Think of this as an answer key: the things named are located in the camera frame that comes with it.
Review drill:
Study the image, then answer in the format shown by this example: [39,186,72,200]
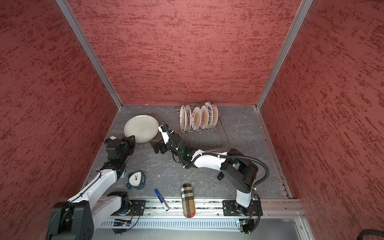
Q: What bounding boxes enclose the white grey line plate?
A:
[124,115,159,143]

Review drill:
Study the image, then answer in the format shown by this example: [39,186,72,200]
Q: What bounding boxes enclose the white plate red characters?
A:
[205,102,219,129]

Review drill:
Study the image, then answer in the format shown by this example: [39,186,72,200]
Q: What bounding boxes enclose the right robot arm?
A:
[150,135,259,210]

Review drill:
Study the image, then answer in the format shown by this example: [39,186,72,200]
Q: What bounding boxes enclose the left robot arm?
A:
[46,136,136,240]

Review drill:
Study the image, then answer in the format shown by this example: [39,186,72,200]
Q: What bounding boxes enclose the small light blue object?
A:
[121,168,128,179]

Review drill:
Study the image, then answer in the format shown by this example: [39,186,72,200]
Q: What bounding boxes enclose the orange sunburst plate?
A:
[200,105,210,130]
[179,105,187,133]
[191,106,202,131]

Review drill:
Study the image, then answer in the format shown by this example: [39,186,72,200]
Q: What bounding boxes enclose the orange sunburst plate front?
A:
[179,105,187,133]

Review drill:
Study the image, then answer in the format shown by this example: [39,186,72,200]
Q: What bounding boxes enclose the teal alarm clock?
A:
[125,171,146,190]

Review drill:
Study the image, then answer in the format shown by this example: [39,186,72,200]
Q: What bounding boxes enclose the black usb stick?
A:
[217,172,225,181]

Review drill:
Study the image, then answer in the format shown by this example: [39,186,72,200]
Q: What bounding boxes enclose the blue marker pen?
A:
[154,189,170,212]

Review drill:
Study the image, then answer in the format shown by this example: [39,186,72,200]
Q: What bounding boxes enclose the plaid glasses case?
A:
[181,183,196,218]

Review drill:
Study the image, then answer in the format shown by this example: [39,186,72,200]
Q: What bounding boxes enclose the left corner aluminium profile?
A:
[56,0,124,110]

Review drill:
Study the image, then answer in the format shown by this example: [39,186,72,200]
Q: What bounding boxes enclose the corner aluminium profile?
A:
[256,0,313,111]
[56,0,124,110]

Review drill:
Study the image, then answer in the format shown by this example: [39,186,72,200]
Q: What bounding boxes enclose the right corner aluminium profile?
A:
[256,0,313,111]

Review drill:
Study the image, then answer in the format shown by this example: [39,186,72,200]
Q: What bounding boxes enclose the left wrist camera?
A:
[104,136,117,147]

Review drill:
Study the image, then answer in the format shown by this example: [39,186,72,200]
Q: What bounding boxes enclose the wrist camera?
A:
[104,136,117,147]
[159,123,174,144]

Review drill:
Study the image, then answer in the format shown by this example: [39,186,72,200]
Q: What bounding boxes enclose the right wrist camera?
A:
[159,123,174,144]

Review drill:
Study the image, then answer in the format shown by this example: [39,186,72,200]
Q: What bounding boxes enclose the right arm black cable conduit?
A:
[161,122,270,235]

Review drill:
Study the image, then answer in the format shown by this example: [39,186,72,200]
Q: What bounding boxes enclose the metal wire dish rack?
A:
[173,102,231,153]

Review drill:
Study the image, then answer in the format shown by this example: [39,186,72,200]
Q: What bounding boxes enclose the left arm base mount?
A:
[112,200,147,217]

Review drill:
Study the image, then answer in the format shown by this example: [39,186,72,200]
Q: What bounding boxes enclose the aluminium front rail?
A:
[89,197,306,219]

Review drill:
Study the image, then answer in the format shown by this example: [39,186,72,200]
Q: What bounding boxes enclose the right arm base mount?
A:
[222,200,264,217]

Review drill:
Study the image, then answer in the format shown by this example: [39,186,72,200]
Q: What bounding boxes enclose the white perforated cable duct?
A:
[98,218,240,232]

